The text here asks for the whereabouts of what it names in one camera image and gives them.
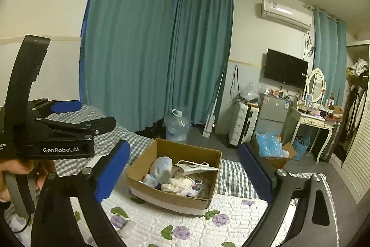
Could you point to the small white cloth piece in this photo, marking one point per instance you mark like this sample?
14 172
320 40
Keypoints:
127 229

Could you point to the white ribbed suitcase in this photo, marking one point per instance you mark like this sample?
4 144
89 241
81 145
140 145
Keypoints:
242 125

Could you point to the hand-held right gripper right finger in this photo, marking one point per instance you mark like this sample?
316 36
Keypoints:
255 171

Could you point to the white air conditioner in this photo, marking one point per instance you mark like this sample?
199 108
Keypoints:
286 14

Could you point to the clear water jug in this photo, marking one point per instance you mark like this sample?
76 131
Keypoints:
177 128

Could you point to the white plastic bag item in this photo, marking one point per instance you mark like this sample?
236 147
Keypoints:
160 169

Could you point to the blue bubble wrap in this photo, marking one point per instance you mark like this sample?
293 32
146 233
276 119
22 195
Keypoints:
270 144

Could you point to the dark suitcase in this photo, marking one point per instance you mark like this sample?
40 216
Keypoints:
331 143

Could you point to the white mop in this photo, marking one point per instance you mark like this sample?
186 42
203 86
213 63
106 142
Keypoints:
209 125

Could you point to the teal curtain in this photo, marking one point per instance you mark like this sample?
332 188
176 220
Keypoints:
130 47
326 56
202 62

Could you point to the silver mini fridge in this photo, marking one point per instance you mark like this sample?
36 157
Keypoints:
273 111

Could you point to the person's left hand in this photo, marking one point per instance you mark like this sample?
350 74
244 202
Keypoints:
17 167

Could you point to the floral quilted mat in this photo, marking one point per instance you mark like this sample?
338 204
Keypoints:
240 224

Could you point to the clear plastic bags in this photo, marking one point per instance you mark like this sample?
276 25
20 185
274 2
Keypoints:
251 91

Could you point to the open cardboard floor box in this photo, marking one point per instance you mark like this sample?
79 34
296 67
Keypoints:
289 150

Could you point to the white crumpled cloth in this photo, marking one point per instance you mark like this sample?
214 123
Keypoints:
360 66

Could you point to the black television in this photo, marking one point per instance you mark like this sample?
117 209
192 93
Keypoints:
286 67

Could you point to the white louvered wardrobe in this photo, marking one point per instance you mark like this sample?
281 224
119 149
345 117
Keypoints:
358 148

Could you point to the floral tissue pack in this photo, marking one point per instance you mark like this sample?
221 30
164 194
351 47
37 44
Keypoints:
199 189

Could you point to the white face mask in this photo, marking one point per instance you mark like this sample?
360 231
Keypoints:
196 168

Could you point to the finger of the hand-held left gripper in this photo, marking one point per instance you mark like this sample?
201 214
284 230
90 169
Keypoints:
68 106
86 127

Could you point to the hanging clothes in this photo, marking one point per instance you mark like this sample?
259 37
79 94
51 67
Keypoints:
351 119

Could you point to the brown cardboard box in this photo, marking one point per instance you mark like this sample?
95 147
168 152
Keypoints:
170 200

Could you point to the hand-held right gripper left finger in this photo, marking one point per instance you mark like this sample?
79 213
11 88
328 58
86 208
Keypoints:
112 171

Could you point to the white dressing table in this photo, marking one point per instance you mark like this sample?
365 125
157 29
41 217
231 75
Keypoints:
309 119

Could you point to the light blue small packet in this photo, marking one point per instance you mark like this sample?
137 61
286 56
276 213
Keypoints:
150 180

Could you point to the blue laundry basket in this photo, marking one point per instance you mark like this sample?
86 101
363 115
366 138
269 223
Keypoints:
302 148

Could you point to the white oval vanity mirror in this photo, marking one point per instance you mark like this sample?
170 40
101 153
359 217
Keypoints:
315 85

